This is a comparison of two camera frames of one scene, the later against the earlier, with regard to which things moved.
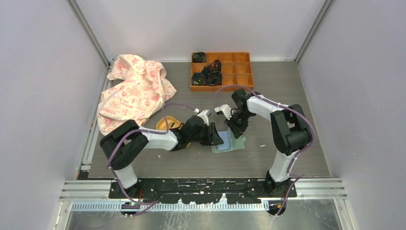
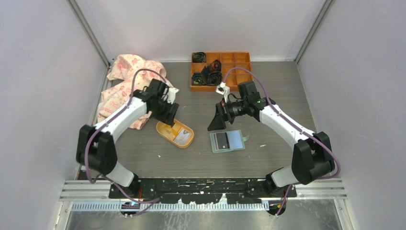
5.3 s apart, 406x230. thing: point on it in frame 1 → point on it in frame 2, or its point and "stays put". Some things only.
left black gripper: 213,138 → 168,117
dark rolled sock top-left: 199,57 stays put
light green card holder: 230,142 stays put
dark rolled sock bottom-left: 197,79 stays put
